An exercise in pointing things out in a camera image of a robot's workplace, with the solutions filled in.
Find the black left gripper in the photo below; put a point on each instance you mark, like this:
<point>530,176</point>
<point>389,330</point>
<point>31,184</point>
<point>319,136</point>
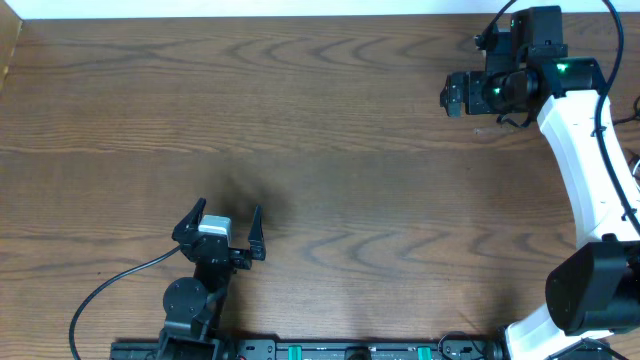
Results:
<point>243,261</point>

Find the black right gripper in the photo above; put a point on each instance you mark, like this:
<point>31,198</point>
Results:
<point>473,99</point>

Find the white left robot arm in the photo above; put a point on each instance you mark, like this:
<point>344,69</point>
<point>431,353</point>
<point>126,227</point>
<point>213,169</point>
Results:
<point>193,305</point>

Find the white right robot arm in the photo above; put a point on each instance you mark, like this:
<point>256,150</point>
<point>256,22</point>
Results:
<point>595,292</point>

